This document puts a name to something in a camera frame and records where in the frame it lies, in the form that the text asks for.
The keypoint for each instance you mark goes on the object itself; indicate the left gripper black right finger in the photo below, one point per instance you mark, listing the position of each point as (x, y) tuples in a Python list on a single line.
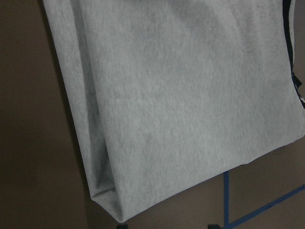
[(213, 226)]

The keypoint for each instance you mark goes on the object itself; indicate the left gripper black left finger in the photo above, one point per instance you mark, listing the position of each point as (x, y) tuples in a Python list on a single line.
[(122, 226)]

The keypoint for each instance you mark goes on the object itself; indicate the grey cartoon print t-shirt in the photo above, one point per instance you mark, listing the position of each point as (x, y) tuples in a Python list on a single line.
[(166, 94)]

